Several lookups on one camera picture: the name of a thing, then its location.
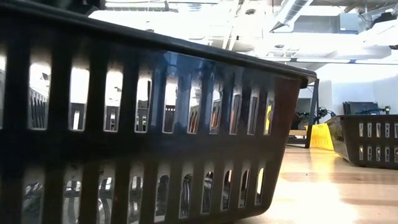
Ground red slotted plastic basket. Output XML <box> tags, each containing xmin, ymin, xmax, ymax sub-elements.
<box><xmin>211</xmin><ymin>107</ymin><xmax>221</xmax><ymax>133</ymax></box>

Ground black slotted plastic basket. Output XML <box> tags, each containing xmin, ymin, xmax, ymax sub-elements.
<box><xmin>0</xmin><ymin>0</ymin><xmax>318</xmax><ymax>224</ymax></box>
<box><xmin>326</xmin><ymin>114</ymin><xmax>398</xmax><ymax>170</ymax></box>

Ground yellow slotted plastic basket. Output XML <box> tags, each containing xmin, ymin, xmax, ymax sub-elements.
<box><xmin>306</xmin><ymin>123</ymin><xmax>335</xmax><ymax>152</ymax></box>
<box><xmin>266</xmin><ymin>104</ymin><xmax>275</xmax><ymax>135</ymax></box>

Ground black-framed wooden shelf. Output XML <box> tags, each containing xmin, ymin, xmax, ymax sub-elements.
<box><xmin>287</xmin><ymin>78</ymin><xmax>321</xmax><ymax>149</ymax></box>

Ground long ceiling light strip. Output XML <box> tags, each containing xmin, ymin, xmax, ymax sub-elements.
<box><xmin>257</xmin><ymin>57</ymin><xmax>398</xmax><ymax>65</ymax></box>

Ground black stacked cases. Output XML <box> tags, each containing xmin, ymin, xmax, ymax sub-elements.
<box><xmin>343</xmin><ymin>101</ymin><xmax>381</xmax><ymax>116</ymax></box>

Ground black ceiling-mounted device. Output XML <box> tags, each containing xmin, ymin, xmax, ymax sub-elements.
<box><xmin>357</xmin><ymin>2</ymin><xmax>398</xmax><ymax>32</ymax></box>

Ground silver ventilation duct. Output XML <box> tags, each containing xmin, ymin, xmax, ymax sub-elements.
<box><xmin>269</xmin><ymin>0</ymin><xmax>315</xmax><ymax>33</ymax></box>

